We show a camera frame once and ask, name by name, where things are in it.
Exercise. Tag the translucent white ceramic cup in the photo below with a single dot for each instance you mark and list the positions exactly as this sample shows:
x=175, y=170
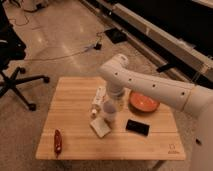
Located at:
x=109, y=111

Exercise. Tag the red pocket knife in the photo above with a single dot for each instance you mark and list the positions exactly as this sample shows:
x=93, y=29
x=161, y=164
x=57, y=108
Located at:
x=57, y=143

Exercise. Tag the black smartphone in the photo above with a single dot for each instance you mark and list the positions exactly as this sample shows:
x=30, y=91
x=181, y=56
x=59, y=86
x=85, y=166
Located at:
x=138, y=127

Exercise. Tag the black office chair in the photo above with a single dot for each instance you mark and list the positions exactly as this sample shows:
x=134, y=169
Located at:
x=13, y=48

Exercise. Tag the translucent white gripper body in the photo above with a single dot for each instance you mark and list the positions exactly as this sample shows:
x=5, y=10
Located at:
x=118, y=103

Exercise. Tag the long white rail beam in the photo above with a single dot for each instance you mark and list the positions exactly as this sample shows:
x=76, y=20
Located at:
x=179, y=32

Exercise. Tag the black power adapter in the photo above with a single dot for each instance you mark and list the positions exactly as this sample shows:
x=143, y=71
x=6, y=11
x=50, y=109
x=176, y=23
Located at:
x=97, y=46

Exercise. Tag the white tube bottle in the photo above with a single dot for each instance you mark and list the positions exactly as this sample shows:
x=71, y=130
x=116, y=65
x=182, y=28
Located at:
x=97, y=100

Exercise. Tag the wooden table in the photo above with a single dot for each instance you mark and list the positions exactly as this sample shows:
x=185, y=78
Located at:
x=70, y=114

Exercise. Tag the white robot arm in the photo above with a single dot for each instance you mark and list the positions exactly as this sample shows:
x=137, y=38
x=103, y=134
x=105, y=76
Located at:
x=190, y=98

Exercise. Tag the orange bowl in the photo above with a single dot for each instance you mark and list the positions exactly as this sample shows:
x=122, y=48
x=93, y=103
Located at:
x=142, y=102

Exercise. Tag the black floor plate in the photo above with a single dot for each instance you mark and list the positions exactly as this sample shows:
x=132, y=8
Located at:
x=115, y=35

